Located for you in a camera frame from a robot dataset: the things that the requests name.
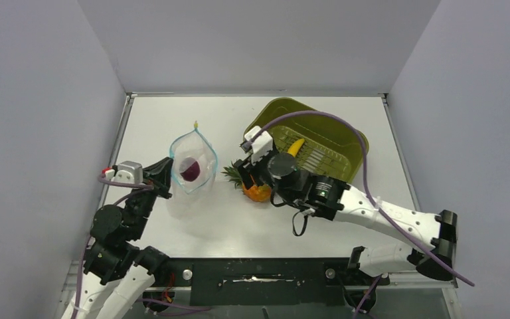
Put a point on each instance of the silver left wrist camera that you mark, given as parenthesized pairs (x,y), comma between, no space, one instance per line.
(127,172)

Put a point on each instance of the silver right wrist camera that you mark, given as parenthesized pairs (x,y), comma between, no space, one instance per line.
(257,144)

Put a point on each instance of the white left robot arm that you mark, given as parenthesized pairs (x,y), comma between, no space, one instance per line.
(113,273)

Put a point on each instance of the orange toy pineapple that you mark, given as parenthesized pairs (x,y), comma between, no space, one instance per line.
(257,193)

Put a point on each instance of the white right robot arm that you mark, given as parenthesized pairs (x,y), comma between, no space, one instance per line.
(425,242)

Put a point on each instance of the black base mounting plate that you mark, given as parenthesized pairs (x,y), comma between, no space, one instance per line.
(262,281)

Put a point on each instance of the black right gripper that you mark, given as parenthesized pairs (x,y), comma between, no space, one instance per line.
(246,172)

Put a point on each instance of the yellow toy banana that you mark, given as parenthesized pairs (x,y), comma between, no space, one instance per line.
(294,149)

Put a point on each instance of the clear zip top bag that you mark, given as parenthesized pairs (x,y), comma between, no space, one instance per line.
(188,197)

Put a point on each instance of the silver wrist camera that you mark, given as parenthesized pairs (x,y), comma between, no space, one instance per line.
(257,144)
(127,172)

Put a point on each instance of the purple red onion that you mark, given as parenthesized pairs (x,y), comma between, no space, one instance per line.
(189,169)

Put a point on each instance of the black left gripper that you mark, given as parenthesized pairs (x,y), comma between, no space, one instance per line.
(159,175)

